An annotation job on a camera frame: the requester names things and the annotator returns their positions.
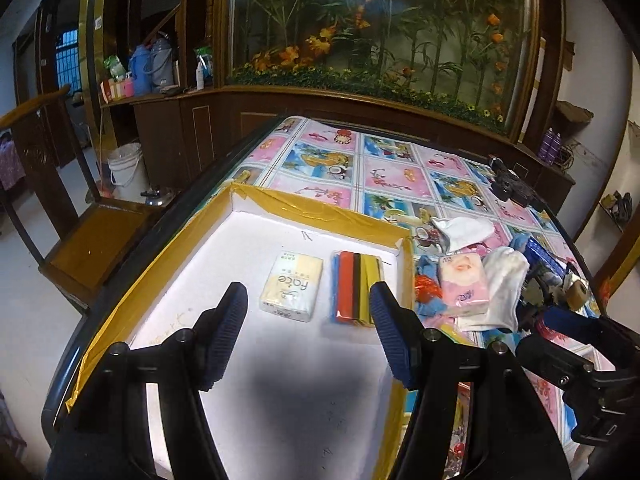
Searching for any white folded cloth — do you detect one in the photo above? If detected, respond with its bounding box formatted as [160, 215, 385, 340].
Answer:
[430, 216, 496, 255]

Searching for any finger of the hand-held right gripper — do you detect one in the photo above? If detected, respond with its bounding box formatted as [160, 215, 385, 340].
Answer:
[537, 306, 616, 356]
[517, 335, 596, 393]

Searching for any pink tissue pack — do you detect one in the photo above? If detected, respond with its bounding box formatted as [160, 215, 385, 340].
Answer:
[437, 253, 493, 317]

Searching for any orange red wrapper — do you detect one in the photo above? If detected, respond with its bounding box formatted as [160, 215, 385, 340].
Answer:
[417, 275, 444, 307]

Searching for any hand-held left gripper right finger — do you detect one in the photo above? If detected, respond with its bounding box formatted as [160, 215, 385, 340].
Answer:
[369, 280, 571, 480]

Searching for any grey thermos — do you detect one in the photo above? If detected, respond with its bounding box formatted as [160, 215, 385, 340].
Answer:
[150, 34, 176, 88]

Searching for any blue thermos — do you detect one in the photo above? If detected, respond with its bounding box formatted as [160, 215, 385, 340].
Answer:
[128, 45, 152, 95]

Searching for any brown cardboard piece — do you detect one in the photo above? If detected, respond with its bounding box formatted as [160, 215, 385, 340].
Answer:
[556, 101, 595, 124]

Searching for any green packet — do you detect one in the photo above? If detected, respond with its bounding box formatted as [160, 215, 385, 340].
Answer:
[103, 55, 127, 82]

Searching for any wooden display cabinet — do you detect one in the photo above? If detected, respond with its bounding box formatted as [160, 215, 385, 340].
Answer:
[80, 0, 576, 211]

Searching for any printed tablecloth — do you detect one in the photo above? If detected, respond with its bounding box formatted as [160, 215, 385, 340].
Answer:
[220, 116, 606, 480]

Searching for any white bucket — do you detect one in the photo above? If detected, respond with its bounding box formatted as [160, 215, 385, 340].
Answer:
[107, 142, 151, 203]

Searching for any black device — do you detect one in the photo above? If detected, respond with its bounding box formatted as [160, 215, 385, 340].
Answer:
[489, 156, 546, 209]

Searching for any green white bag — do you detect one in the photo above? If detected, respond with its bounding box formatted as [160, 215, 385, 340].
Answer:
[194, 46, 215, 88]

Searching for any blue cloth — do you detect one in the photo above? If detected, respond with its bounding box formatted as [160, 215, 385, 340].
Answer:
[414, 255, 457, 318]

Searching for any pink striped box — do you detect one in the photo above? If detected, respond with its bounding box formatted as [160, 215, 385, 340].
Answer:
[100, 77, 135, 106]

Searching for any white tray with yellow tape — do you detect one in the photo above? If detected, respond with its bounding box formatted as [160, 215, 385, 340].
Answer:
[65, 182, 416, 480]

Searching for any metal kettle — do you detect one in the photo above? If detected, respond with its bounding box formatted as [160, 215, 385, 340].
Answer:
[141, 187, 177, 209]

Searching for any wooden chair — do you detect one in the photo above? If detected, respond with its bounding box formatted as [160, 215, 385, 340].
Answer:
[0, 85, 166, 317]

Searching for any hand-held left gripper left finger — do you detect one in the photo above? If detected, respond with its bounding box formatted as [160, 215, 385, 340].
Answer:
[47, 281, 249, 480]

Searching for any white towel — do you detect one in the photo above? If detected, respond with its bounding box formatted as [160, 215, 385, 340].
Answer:
[457, 246, 531, 333]

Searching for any beige tape roll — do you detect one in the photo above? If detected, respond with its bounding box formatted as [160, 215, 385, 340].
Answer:
[565, 280, 597, 312]

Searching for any artificial flower display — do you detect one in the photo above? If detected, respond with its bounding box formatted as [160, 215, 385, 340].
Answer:
[227, 0, 531, 132]

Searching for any dark small gadget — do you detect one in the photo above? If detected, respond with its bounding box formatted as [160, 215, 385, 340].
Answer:
[520, 266, 567, 332]

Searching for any coloured modelling clay pack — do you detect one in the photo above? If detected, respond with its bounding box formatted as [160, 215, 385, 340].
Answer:
[330, 250, 385, 327]

